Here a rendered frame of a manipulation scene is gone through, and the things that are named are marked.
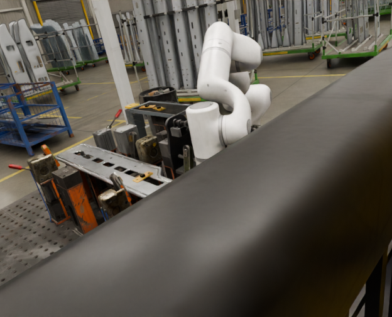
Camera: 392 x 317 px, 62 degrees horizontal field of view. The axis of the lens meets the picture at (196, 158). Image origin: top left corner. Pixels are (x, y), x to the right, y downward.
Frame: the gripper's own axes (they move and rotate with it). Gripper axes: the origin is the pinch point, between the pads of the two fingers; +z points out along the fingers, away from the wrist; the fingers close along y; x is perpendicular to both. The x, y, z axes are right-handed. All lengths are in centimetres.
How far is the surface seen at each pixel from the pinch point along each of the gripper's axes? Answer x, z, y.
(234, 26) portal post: -428, -4, -542
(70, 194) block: -76, 9, 15
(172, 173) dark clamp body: -49, 10, -22
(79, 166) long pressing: -88, 3, 3
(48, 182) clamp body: -102, 10, 15
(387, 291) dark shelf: 45.3, 0.4, 4.1
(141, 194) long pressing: -36.4, 3.6, 3.3
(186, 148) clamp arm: -32.4, -6.0, -18.5
